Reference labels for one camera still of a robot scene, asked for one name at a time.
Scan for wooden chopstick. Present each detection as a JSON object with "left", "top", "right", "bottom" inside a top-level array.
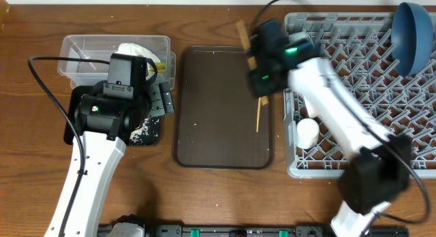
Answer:
[
  {"left": 255, "top": 97, "right": 262, "bottom": 133},
  {"left": 235, "top": 19, "right": 270, "bottom": 107}
]

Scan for rice food scraps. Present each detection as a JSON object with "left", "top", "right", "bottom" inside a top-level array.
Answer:
[{"left": 129, "top": 117, "right": 160, "bottom": 146}]

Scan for small white green cup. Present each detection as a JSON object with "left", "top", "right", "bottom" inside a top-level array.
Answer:
[{"left": 296, "top": 118, "right": 320, "bottom": 149}]

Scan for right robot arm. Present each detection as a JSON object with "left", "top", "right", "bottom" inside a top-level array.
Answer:
[{"left": 248, "top": 20, "right": 411, "bottom": 236}]

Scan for grey dishwasher rack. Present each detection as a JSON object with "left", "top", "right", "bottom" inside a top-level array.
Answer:
[{"left": 283, "top": 12, "right": 435, "bottom": 178}]

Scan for clear plastic bin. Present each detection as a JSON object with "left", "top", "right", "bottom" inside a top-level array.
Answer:
[{"left": 58, "top": 35, "right": 176, "bottom": 89}]

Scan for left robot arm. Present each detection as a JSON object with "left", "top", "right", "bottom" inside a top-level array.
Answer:
[{"left": 46, "top": 53, "right": 174, "bottom": 236}]

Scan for black rectangular tray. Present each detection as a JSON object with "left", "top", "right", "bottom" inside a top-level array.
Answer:
[{"left": 68, "top": 86, "right": 160, "bottom": 146}]

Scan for yellow snack wrapper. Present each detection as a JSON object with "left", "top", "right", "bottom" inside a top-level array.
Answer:
[{"left": 155, "top": 63, "right": 166, "bottom": 72}]

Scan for white napkin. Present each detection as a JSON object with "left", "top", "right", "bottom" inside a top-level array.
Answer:
[{"left": 116, "top": 43, "right": 161, "bottom": 64}]

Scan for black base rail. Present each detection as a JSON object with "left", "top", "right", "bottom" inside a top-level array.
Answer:
[{"left": 97, "top": 215, "right": 409, "bottom": 237}]

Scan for dark brown serving tray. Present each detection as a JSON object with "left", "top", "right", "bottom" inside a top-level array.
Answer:
[{"left": 174, "top": 46, "right": 274, "bottom": 170}]

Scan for dark blue plate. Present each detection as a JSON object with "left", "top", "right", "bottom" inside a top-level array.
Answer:
[{"left": 391, "top": 2, "right": 434, "bottom": 77}]

